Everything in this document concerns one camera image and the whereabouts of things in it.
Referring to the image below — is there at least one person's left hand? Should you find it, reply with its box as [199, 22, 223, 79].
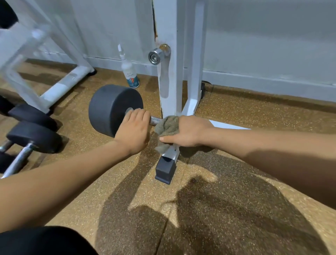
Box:
[114, 108, 152, 156]

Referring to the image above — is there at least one person's right hand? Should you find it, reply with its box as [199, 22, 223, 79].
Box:
[159, 115, 215, 148]

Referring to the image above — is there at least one grey cleaning cloth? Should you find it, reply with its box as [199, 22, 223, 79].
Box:
[154, 115, 180, 154]

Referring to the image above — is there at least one large black dumbbell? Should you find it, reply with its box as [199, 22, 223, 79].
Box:
[88, 84, 163, 139]

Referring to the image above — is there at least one person's left forearm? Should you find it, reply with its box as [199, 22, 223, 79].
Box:
[0, 139, 133, 234]

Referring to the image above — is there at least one person's right forearm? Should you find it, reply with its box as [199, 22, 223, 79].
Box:
[206, 126, 336, 211]

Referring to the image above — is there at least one black rubber foot cap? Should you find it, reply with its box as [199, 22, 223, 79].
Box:
[155, 157, 177, 185]

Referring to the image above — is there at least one white spray bottle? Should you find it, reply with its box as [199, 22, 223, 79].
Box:
[117, 44, 141, 89]

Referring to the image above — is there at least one silver metal weight peg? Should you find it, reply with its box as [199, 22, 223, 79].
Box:
[148, 44, 171, 66]

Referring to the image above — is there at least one small black dumbbell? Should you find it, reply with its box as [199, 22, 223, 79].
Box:
[0, 95, 59, 132]
[0, 121, 63, 179]

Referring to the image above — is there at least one person's black trouser leg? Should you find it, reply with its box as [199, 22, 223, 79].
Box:
[0, 226, 98, 255]

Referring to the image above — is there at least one black weight plate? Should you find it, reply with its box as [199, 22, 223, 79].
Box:
[0, 0, 19, 29]

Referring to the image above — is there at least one white metal rack frame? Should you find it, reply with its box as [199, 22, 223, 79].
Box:
[152, 0, 251, 168]

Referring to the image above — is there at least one white metal bench frame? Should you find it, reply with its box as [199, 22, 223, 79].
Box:
[0, 0, 95, 114]

